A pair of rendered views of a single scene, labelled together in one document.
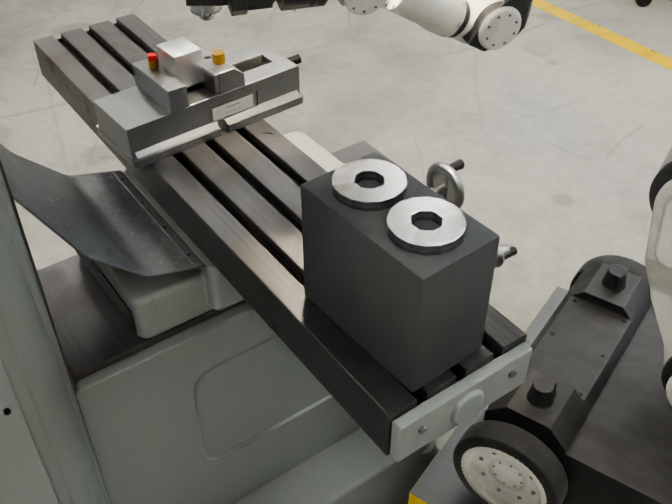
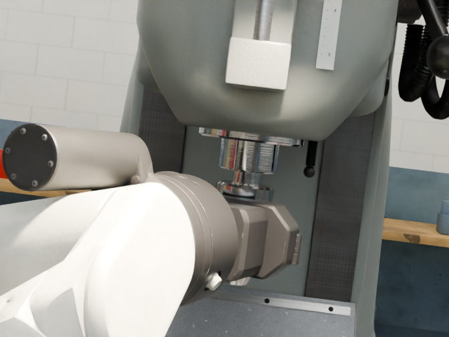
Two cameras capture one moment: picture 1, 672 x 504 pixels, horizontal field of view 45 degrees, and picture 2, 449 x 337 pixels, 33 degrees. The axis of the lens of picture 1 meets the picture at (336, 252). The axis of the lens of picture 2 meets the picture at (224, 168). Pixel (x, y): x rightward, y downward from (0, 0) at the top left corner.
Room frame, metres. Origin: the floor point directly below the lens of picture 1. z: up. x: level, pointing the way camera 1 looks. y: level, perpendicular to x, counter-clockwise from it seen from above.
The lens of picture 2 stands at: (1.51, -0.30, 1.31)
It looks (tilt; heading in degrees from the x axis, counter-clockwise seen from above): 3 degrees down; 128
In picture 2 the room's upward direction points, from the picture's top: 7 degrees clockwise
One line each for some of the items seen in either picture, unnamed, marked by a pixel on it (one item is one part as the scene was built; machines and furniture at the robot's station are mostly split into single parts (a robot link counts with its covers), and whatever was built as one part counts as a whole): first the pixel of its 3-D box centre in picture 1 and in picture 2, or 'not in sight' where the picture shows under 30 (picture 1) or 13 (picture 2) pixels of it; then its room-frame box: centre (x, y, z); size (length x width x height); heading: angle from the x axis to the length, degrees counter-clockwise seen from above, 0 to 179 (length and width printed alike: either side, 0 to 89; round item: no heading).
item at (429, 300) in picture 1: (393, 264); not in sight; (0.75, -0.07, 1.05); 0.22 x 0.12 x 0.20; 38
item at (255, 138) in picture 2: not in sight; (251, 136); (1.15, 0.19, 1.31); 0.09 x 0.09 x 0.01
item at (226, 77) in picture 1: (210, 66); not in sight; (1.28, 0.22, 1.04); 0.12 x 0.06 x 0.04; 38
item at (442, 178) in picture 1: (432, 192); not in sight; (1.44, -0.21, 0.65); 0.16 x 0.12 x 0.12; 125
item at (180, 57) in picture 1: (180, 63); not in sight; (1.24, 0.26, 1.06); 0.06 x 0.05 x 0.06; 38
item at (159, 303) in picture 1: (229, 217); not in sight; (1.15, 0.19, 0.81); 0.50 x 0.35 x 0.12; 125
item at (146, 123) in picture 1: (200, 89); not in sight; (1.26, 0.24, 1.00); 0.35 x 0.15 x 0.11; 128
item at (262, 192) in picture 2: not in sight; (244, 189); (1.15, 0.19, 1.26); 0.05 x 0.05 x 0.01
